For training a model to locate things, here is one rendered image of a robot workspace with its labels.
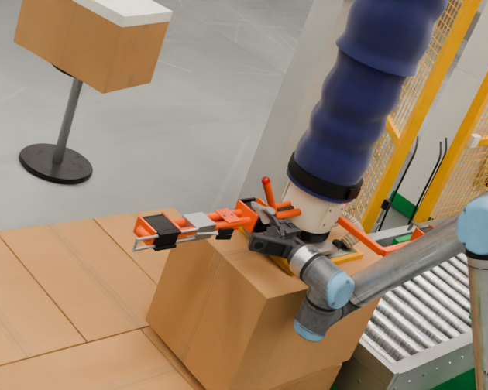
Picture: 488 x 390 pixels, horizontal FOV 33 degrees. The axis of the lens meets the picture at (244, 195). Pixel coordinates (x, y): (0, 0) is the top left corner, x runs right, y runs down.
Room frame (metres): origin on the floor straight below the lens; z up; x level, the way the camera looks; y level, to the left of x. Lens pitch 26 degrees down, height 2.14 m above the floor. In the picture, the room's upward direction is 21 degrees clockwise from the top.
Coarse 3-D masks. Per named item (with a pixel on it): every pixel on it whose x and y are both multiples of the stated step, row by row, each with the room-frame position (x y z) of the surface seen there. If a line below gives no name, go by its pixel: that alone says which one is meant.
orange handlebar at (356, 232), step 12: (276, 204) 2.13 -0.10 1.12; (288, 204) 2.17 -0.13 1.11; (216, 216) 1.93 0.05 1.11; (228, 216) 1.94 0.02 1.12; (240, 216) 2.01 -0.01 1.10; (288, 216) 2.11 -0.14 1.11; (180, 228) 1.80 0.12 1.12; (216, 228) 1.88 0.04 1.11; (348, 228) 2.18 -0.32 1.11; (144, 240) 1.71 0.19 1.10; (360, 240) 2.15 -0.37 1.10; (372, 240) 2.14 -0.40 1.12; (384, 252) 2.11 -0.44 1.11
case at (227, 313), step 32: (192, 256) 2.05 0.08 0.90; (224, 256) 1.98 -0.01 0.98; (256, 256) 2.05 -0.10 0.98; (160, 288) 2.10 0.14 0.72; (192, 288) 2.02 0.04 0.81; (224, 288) 1.95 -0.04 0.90; (256, 288) 1.89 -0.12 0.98; (288, 288) 1.95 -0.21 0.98; (160, 320) 2.07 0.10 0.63; (192, 320) 1.99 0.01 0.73; (224, 320) 1.93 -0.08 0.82; (256, 320) 1.86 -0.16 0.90; (288, 320) 1.97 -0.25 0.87; (352, 320) 2.24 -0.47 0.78; (192, 352) 1.97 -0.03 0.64; (224, 352) 1.90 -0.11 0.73; (256, 352) 1.90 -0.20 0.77; (288, 352) 2.02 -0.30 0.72; (320, 352) 2.16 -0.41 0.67; (352, 352) 2.32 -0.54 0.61; (224, 384) 1.87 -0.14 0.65; (256, 384) 1.96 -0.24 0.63
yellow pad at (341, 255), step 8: (328, 240) 2.28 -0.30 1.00; (336, 240) 2.24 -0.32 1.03; (344, 248) 2.25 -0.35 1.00; (352, 248) 2.27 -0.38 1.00; (272, 256) 2.07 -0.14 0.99; (328, 256) 2.17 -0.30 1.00; (336, 256) 2.19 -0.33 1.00; (344, 256) 2.21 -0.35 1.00; (352, 256) 2.24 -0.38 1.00; (360, 256) 2.27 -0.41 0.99; (280, 264) 2.04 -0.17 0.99; (288, 264) 2.04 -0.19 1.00; (336, 264) 2.17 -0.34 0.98; (288, 272) 2.02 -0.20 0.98
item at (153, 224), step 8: (152, 216) 1.78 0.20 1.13; (160, 216) 1.79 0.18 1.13; (136, 224) 1.75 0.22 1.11; (144, 224) 1.74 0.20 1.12; (152, 224) 1.74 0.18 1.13; (160, 224) 1.75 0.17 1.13; (168, 224) 1.77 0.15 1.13; (176, 224) 1.78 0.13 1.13; (136, 232) 1.75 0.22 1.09; (152, 232) 1.71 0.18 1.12; (152, 240) 1.71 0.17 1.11
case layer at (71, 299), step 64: (0, 256) 2.20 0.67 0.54; (64, 256) 2.33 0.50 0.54; (128, 256) 2.48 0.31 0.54; (0, 320) 1.90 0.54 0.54; (64, 320) 2.01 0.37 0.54; (128, 320) 2.13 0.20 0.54; (0, 384) 1.66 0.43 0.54; (64, 384) 1.75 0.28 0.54; (128, 384) 1.84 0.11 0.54; (192, 384) 1.95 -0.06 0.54; (320, 384) 2.27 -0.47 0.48
